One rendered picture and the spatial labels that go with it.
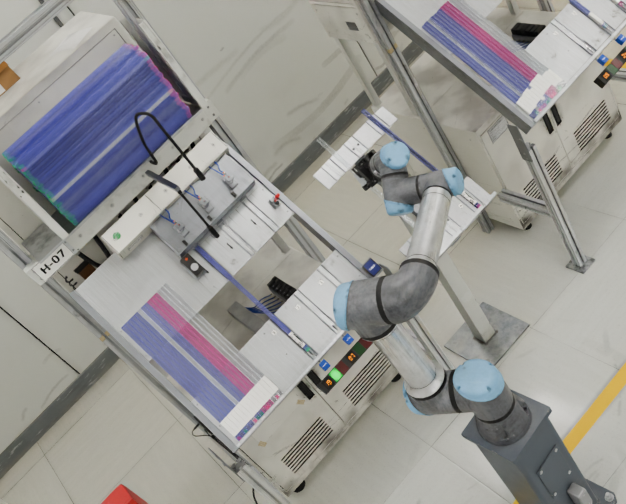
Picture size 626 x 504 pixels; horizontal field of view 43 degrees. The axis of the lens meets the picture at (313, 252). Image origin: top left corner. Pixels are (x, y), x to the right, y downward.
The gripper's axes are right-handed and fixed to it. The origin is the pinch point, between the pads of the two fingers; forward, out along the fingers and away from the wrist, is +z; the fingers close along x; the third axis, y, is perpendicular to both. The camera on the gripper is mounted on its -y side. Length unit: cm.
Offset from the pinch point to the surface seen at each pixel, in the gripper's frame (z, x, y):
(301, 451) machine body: 66, 71, -56
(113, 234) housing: 18, 64, 45
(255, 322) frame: 49, 50, -8
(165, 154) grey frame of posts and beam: 16, 35, 52
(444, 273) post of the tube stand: 36, -8, -44
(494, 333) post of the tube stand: 60, -13, -80
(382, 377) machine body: 69, 29, -61
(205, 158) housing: 18, 27, 42
